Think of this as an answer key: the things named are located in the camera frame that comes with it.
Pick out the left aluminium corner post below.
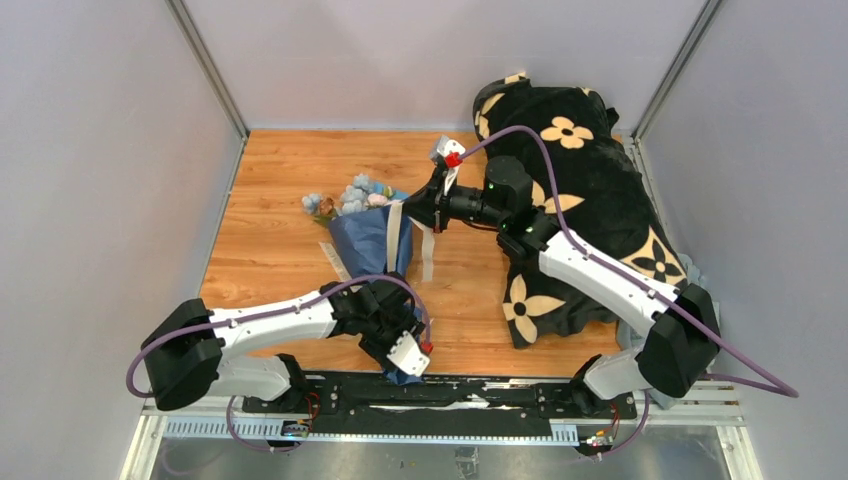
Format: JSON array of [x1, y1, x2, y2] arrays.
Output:
[[165, 0, 250, 141]]

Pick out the blue wrapping paper sheet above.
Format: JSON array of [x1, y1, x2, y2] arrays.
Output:
[[328, 203, 422, 385]]

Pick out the right aluminium corner post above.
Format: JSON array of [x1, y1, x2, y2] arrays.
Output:
[[632, 0, 725, 142]]

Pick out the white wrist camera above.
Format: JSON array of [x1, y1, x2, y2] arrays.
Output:
[[386, 331, 430, 377], [429, 135, 466, 195]]

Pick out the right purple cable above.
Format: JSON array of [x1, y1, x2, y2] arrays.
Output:
[[445, 125, 801, 460]]

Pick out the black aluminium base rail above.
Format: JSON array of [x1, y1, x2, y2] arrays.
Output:
[[129, 371, 745, 460]]

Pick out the black floral plush blanket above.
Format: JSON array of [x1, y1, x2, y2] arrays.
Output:
[[472, 72, 684, 349]]

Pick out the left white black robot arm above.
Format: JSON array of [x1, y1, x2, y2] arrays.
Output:
[[126, 273, 431, 413]]

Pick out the grey blue cloth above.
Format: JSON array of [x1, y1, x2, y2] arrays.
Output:
[[616, 254, 720, 410]]

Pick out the fake flower bunch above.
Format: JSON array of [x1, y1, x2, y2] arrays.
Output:
[[301, 174, 406, 227]]

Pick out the cream printed ribbon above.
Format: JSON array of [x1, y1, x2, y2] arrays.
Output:
[[327, 198, 420, 277]]

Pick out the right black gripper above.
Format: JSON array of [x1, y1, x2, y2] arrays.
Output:
[[395, 168, 509, 234]]

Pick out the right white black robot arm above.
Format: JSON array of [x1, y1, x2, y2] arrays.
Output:
[[402, 156, 720, 418]]

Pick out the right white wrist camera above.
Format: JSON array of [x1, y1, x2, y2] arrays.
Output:
[[429, 135, 466, 195]]

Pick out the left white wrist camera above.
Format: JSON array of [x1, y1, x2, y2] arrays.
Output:
[[386, 331, 430, 377]]

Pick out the aluminium corner post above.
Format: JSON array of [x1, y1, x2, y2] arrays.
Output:
[[165, 0, 250, 141], [632, 0, 725, 142]]

